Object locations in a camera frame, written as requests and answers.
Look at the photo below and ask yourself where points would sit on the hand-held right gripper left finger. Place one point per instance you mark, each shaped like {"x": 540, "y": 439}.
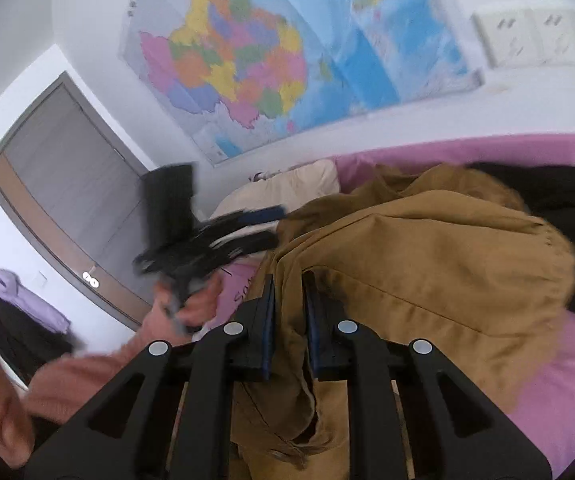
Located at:
{"x": 266, "y": 332}

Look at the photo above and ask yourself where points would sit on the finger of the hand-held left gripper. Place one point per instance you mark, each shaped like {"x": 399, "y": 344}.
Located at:
{"x": 255, "y": 242}
{"x": 257, "y": 214}

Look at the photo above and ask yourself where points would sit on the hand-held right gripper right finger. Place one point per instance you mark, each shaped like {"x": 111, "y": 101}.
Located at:
{"x": 313, "y": 335}

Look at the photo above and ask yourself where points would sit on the brown jacket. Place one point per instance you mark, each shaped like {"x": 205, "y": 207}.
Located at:
{"x": 417, "y": 280}

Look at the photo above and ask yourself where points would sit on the person's left hand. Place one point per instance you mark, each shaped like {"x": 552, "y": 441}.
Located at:
{"x": 202, "y": 305}

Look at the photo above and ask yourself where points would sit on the cream pillow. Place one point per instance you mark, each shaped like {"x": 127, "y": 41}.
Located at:
{"x": 287, "y": 185}

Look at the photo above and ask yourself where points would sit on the grey door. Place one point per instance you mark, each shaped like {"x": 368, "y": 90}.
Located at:
{"x": 67, "y": 170}

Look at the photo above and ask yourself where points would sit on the purple hanging garment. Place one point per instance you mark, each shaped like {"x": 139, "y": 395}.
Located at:
{"x": 17, "y": 295}

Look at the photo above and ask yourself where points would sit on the black hanging garment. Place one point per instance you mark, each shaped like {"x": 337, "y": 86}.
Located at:
{"x": 12, "y": 340}

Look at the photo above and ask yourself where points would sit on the pink bed sheet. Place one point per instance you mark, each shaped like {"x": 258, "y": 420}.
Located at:
{"x": 567, "y": 385}

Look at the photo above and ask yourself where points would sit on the black cloth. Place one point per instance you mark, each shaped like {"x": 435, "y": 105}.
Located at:
{"x": 567, "y": 220}

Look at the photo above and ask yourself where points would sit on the colourful wall map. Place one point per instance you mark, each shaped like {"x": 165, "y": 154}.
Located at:
{"x": 277, "y": 60}

